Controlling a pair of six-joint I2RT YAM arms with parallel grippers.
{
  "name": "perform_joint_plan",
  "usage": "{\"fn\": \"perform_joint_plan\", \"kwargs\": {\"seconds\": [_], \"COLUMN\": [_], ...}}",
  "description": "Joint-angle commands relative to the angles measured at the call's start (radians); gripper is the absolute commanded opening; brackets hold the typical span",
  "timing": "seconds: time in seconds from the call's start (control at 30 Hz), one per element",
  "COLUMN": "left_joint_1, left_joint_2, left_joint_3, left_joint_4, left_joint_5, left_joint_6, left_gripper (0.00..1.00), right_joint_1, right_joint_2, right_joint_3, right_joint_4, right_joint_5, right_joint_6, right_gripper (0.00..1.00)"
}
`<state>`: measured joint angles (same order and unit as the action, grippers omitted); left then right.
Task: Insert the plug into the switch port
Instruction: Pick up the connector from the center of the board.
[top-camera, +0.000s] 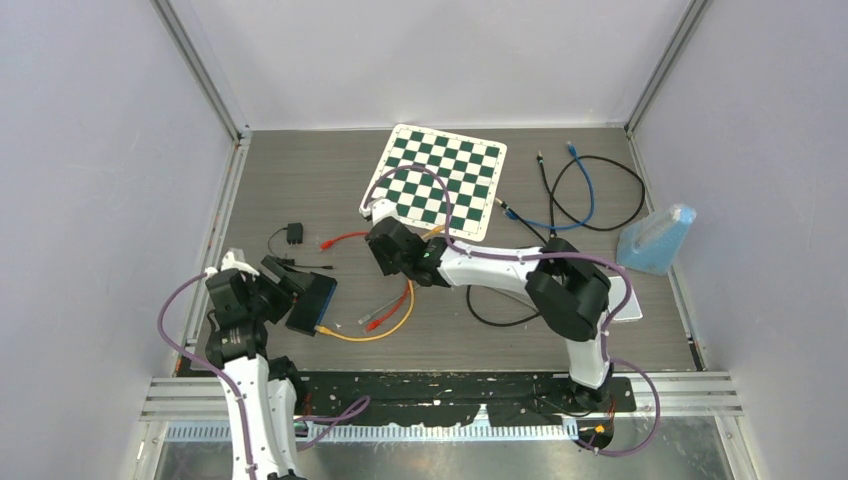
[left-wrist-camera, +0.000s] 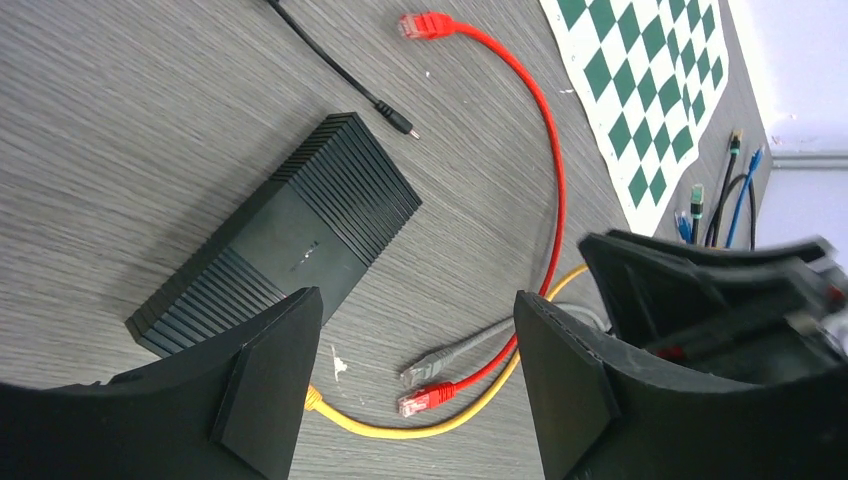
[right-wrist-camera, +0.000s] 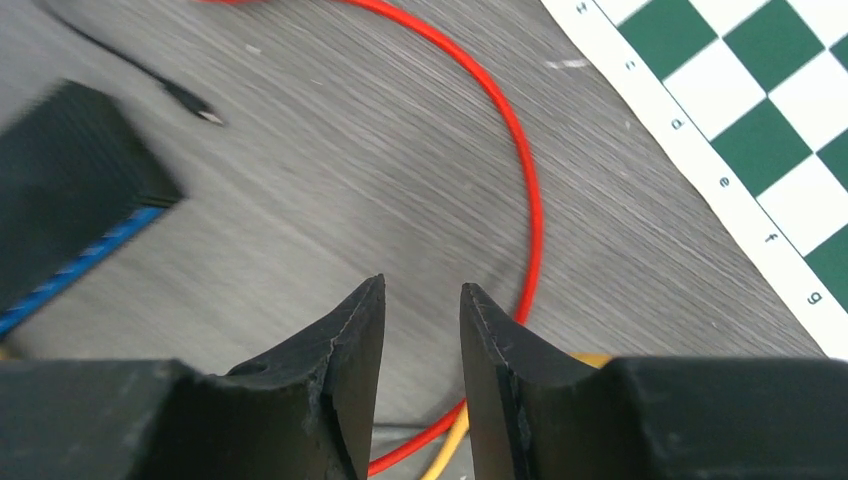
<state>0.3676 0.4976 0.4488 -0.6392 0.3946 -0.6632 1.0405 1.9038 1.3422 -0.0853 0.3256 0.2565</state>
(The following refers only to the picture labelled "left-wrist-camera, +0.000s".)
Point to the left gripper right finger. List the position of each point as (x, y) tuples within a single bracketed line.
[(604, 409)]

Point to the green white chessboard mat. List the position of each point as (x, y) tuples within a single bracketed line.
[(649, 75)]

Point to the black network switch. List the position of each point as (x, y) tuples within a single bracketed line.
[(321, 219)]

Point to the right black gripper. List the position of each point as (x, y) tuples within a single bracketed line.
[(751, 316)]

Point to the black power adapter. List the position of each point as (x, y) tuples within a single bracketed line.
[(398, 121)]

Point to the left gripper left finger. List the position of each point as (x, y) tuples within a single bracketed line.
[(229, 407)]

